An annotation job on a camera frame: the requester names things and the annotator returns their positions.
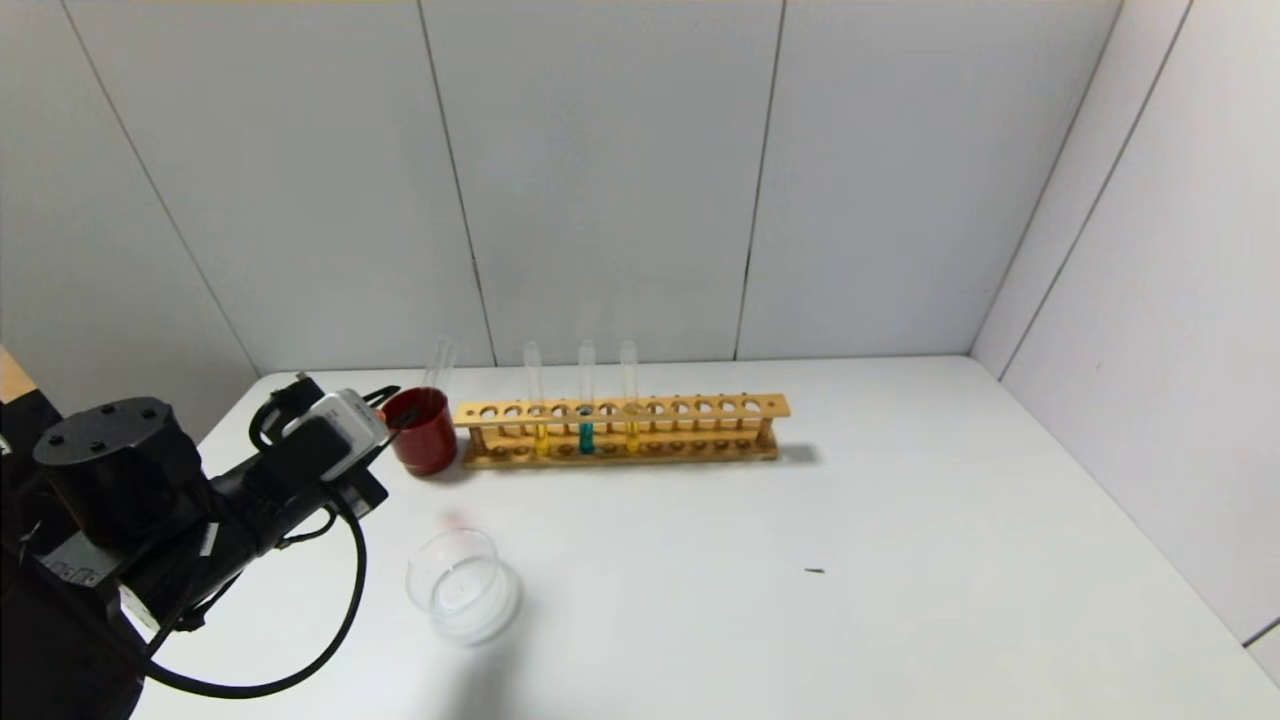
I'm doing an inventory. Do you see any wooden test tube rack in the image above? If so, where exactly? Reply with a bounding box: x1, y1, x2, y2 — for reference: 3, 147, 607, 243
455, 393, 791, 470

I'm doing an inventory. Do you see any dark red cup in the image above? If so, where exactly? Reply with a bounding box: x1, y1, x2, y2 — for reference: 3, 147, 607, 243
382, 388, 459, 477

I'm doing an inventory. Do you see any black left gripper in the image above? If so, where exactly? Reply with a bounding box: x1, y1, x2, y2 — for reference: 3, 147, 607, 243
210, 385, 418, 553

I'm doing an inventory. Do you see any grey and black wrist camera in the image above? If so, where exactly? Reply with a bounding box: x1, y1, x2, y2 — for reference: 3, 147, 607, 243
245, 388, 391, 501

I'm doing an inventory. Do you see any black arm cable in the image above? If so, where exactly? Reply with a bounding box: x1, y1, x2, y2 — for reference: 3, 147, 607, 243
145, 490, 369, 701

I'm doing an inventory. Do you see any test tube with teal pigment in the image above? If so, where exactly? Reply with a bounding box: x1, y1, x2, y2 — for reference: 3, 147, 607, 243
578, 340, 598, 456

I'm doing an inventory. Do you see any empty clear test tube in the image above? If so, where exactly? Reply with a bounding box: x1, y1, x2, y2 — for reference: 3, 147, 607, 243
428, 338, 462, 393

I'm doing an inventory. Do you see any clear glass beaker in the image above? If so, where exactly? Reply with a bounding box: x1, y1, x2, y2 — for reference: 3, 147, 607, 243
406, 528, 519, 646

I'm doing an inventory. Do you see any test tube with yellow pigment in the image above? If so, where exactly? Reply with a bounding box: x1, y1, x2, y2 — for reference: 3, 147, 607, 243
524, 342, 551, 457
620, 340, 641, 453

